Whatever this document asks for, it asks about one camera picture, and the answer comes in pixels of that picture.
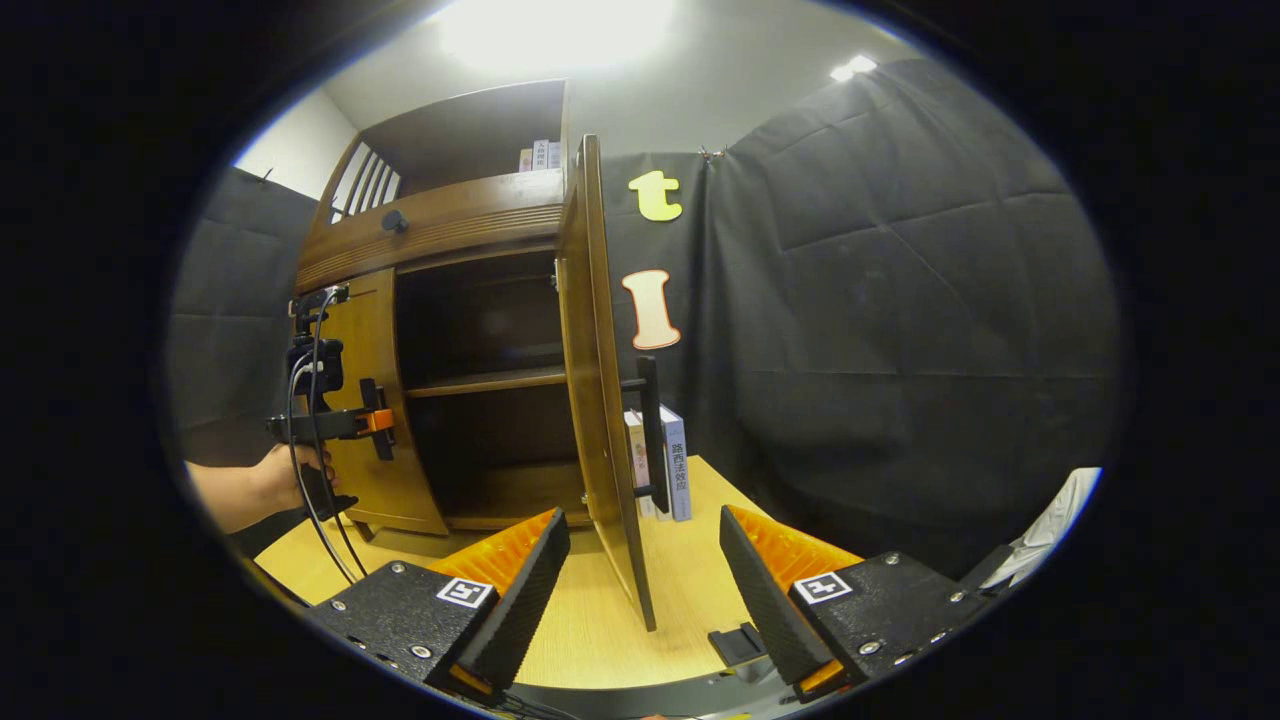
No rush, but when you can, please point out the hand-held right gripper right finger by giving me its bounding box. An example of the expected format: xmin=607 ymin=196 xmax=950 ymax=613
xmin=720 ymin=505 xmax=996 ymax=703

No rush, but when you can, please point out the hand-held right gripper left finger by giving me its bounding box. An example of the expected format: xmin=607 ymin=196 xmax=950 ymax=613
xmin=305 ymin=507 xmax=571 ymax=701

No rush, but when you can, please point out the wooden cabinet door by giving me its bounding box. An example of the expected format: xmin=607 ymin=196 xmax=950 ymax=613
xmin=555 ymin=133 xmax=673 ymax=633
xmin=318 ymin=268 xmax=449 ymax=536

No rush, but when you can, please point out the wooden double-door shoe cabinet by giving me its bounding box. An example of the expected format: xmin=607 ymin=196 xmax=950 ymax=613
xmin=295 ymin=78 xmax=601 ymax=536

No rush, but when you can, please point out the wooden inner cabinet shelf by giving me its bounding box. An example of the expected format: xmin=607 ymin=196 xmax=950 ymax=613
xmin=405 ymin=365 xmax=569 ymax=399

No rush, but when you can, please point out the small black block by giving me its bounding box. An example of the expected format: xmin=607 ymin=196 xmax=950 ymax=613
xmin=708 ymin=622 xmax=771 ymax=666

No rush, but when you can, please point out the white paperback book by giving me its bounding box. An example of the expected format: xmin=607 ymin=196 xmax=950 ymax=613
xmin=625 ymin=408 xmax=663 ymax=521

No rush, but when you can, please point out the wooden drawer with black knob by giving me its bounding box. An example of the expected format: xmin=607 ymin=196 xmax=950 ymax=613
xmin=297 ymin=170 xmax=566 ymax=293

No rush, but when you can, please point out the white cloth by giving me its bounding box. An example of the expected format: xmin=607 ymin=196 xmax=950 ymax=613
xmin=1005 ymin=467 xmax=1103 ymax=591

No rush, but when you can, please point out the black backdrop cloth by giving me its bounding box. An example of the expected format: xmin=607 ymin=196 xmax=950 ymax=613
xmin=165 ymin=58 xmax=1121 ymax=581

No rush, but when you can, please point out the large rectangular ceiling light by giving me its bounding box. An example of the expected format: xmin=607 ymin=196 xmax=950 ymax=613
xmin=430 ymin=0 xmax=681 ymax=73

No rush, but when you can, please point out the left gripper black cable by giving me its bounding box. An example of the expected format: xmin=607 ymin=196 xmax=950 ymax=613
xmin=287 ymin=290 xmax=371 ymax=586

